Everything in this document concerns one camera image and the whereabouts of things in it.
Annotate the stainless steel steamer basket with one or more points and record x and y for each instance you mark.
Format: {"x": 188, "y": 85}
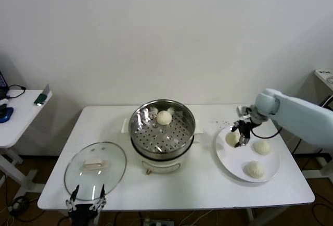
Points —
{"x": 140, "y": 116}

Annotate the blue computer mouse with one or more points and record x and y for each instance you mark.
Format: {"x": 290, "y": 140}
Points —
{"x": 5, "y": 114}

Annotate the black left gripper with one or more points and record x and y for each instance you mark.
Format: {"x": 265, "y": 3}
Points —
{"x": 83, "y": 214}

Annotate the white round plate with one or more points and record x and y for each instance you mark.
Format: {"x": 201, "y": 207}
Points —
{"x": 229, "y": 163}

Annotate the white electric cooker pot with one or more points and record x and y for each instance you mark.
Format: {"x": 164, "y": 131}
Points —
{"x": 158, "y": 166}

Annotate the white side cabinet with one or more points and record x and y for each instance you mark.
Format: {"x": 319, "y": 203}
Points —
{"x": 322, "y": 80}

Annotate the white power strip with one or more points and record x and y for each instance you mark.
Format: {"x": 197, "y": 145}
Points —
{"x": 158, "y": 223}

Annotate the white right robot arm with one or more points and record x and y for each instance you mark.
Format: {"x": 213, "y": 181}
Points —
{"x": 299, "y": 114}

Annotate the laptop screen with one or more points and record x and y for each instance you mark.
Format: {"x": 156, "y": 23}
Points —
{"x": 2, "y": 82}

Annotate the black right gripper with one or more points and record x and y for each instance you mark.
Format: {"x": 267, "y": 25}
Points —
{"x": 245, "y": 128}

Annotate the white side table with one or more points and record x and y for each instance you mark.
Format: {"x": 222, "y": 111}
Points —
{"x": 23, "y": 122}

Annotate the white steamed baozi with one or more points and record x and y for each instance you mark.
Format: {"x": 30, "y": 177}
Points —
{"x": 231, "y": 138}
{"x": 262, "y": 147}
{"x": 255, "y": 169}
{"x": 164, "y": 118}

